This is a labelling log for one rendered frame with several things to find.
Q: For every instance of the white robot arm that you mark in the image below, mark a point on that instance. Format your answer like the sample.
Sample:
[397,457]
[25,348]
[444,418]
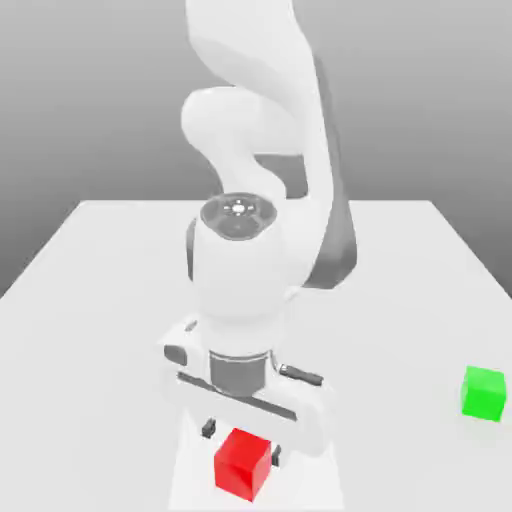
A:
[244,280]

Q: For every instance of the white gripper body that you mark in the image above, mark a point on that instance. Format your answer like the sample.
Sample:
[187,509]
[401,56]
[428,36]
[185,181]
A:
[308,424]

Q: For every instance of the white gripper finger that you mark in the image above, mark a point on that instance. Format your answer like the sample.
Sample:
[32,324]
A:
[276,455]
[208,428]

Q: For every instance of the small green cube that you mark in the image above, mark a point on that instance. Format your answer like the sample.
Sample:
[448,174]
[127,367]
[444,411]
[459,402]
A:
[483,394]

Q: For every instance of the small red cube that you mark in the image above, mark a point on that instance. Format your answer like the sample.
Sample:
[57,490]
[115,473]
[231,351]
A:
[242,464]

